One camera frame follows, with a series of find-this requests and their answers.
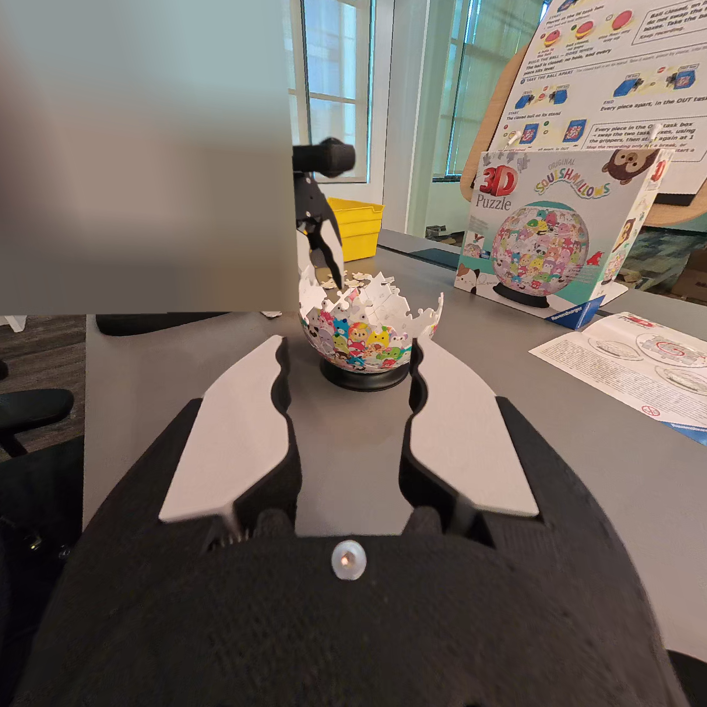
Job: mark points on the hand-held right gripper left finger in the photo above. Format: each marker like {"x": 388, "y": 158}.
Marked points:
{"x": 232, "y": 442}

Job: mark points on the printed task instruction sheet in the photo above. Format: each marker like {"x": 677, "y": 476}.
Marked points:
{"x": 596, "y": 66}

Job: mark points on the colourful puzzle box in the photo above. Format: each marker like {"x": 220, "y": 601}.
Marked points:
{"x": 552, "y": 248}

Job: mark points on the window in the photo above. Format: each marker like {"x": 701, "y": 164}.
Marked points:
{"x": 480, "y": 83}
{"x": 337, "y": 88}

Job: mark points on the partly built puzzle ball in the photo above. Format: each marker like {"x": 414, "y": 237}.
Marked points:
{"x": 359, "y": 342}

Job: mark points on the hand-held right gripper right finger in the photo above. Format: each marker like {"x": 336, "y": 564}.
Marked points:
{"x": 469, "y": 442}

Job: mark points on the instruction poster board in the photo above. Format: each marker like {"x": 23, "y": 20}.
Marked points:
{"x": 494, "y": 121}

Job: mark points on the black wrist rest pad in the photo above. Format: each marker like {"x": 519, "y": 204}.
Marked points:
{"x": 160, "y": 324}

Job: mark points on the white instruction leaflet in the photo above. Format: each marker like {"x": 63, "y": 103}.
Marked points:
{"x": 624, "y": 370}

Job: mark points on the black chair armrest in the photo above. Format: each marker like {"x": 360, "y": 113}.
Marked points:
{"x": 33, "y": 406}

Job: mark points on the cardboard box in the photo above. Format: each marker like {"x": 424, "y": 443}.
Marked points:
{"x": 693, "y": 281}

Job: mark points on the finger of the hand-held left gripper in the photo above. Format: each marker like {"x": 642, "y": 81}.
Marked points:
{"x": 334, "y": 243}

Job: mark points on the black puzzle ball stand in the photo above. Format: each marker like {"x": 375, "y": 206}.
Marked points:
{"x": 362, "y": 382}

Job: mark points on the yellow plastic bin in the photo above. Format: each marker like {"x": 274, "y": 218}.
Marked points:
{"x": 359, "y": 226}

